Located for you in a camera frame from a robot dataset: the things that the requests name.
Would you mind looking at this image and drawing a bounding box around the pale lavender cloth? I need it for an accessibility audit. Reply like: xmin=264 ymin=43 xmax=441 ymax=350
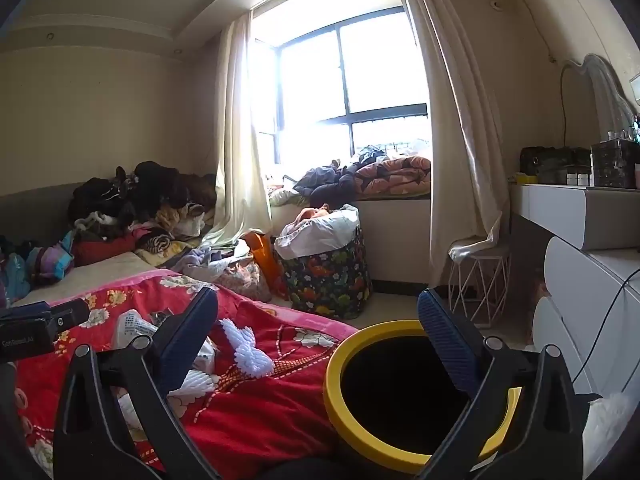
xmin=172 ymin=246 xmax=237 ymax=283

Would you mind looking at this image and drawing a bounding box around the white laundry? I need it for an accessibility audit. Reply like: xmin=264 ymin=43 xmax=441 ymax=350
xmin=274 ymin=204 xmax=361 ymax=262

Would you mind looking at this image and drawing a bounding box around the yellow rimmed black trash bin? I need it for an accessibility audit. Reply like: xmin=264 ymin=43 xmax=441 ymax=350
xmin=322 ymin=320 xmax=523 ymax=476

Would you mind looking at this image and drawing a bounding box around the pile of dark clothes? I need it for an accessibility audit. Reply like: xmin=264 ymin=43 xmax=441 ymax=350
xmin=67 ymin=160 xmax=219 ymax=261

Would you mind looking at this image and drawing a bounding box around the pink floral pillow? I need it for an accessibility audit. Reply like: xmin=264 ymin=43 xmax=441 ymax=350
xmin=210 ymin=250 xmax=274 ymax=304

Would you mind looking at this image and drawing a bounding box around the white wire stool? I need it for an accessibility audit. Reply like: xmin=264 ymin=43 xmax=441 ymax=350
xmin=447 ymin=247 xmax=512 ymax=329

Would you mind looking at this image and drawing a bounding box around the grey bed headboard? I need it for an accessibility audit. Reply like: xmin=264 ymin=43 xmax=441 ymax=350
xmin=0 ymin=175 xmax=217 ymax=243

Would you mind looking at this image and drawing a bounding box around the dark storage box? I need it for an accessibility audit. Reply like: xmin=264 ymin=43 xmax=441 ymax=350
xmin=591 ymin=139 xmax=640 ymax=189

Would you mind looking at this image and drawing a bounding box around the orange patterned quilt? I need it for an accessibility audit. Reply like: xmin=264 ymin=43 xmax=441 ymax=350
xmin=345 ymin=155 xmax=432 ymax=197

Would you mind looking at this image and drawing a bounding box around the black cable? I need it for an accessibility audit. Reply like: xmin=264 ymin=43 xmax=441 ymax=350
xmin=571 ymin=267 xmax=640 ymax=385

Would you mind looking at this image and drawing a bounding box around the blue striped clothing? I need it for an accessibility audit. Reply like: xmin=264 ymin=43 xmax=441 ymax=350
xmin=0 ymin=232 xmax=77 ymax=307

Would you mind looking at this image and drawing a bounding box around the white dresser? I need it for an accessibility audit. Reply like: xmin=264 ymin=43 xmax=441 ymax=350
xmin=509 ymin=182 xmax=640 ymax=397

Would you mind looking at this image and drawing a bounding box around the wavy framed mirror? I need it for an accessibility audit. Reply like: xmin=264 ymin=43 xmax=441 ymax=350
xmin=559 ymin=54 xmax=640 ymax=132

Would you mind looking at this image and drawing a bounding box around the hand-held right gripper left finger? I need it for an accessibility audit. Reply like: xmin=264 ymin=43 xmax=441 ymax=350
xmin=52 ymin=287 xmax=223 ymax=480

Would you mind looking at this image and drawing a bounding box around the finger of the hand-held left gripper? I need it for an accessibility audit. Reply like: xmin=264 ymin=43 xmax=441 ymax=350
xmin=0 ymin=299 xmax=92 ymax=334

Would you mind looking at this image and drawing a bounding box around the red floral blanket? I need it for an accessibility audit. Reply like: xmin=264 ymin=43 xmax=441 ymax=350
xmin=15 ymin=270 xmax=361 ymax=480

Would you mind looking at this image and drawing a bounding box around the orange bag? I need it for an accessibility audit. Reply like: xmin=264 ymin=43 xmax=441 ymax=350
xmin=244 ymin=231 xmax=282 ymax=302

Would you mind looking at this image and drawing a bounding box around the white fluffy cloth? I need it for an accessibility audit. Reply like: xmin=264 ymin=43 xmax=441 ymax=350
xmin=581 ymin=391 xmax=640 ymax=472

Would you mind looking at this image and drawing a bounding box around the black bag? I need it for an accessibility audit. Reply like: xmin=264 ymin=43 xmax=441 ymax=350
xmin=520 ymin=146 xmax=594 ymax=185

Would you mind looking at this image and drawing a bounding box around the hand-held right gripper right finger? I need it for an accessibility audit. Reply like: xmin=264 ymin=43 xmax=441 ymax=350
xmin=415 ymin=287 xmax=591 ymax=480

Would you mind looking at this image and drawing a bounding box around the beige bed sheet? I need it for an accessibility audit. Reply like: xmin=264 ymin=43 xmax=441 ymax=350
xmin=12 ymin=251 xmax=168 ymax=307

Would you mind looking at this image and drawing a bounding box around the crumpled white paper packet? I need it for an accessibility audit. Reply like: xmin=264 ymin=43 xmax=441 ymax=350
xmin=114 ymin=309 xmax=162 ymax=356

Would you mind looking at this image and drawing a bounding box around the black framed window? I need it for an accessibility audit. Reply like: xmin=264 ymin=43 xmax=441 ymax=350
xmin=250 ymin=5 xmax=433 ymax=167

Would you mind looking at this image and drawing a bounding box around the dark puffer jacket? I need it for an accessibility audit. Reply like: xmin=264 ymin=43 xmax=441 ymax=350
xmin=292 ymin=160 xmax=362 ymax=209

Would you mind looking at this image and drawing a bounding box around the cream curtain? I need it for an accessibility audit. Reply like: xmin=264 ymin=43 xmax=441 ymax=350
xmin=202 ymin=12 xmax=273 ymax=248
xmin=392 ymin=0 xmax=512 ymax=287

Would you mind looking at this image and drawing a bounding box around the dinosaur print laundry basket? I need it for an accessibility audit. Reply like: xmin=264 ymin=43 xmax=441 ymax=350
xmin=276 ymin=227 xmax=374 ymax=320

